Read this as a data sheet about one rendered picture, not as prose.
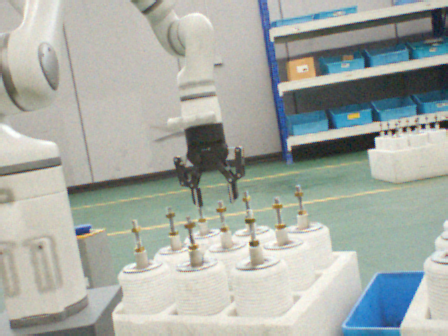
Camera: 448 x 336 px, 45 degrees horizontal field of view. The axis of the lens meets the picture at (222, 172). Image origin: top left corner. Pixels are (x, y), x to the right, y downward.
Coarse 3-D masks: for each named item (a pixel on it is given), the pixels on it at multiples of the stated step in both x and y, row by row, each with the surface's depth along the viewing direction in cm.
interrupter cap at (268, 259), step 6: (246, 258) 93; (264, 258) 92; (270, 258) 91; (276, 258) 91; (240, 264) 91; (246, 264) 90; (264, 264) 88; (270, 264) 87; (276, 264) 88; (240, 270) 88; (246, 270) 87; (252, 270) 87
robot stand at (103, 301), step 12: (96, 288) 73; (108, 288) 72; (120, 288) 71; (96, 300) 67; (108, 300) 66; (120, 300) 70; (84, 312) 63; (96, 312) 62; (108, 312) 64; (0, 324) 64; (48, 324) 61; (60, 324) 60; (72, 324) 59; (84, 324) 59; (96, 324) 59; (108, 324) 67
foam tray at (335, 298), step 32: (352, 256) 112; (320, 288) 94; (352, 288) 109; (128, 320) 95; (160, 320) 92; (192, 320) 89; (224, 320) 87; (256, 320) 84; (288, 320) 82; (320, 320) 91
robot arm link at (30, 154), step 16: (0, 80) 59; (0, 96) 60; (0, 112) 62; (16, 112) 63; (0, 128) 63; (0, 144) 60; (16, 144) 61; (32, 144) 61; (48, 144) 63; (0, 160) 60; (16, 160) 60; (32, 160) 61; (48, 160) 62; (0, 176) 60
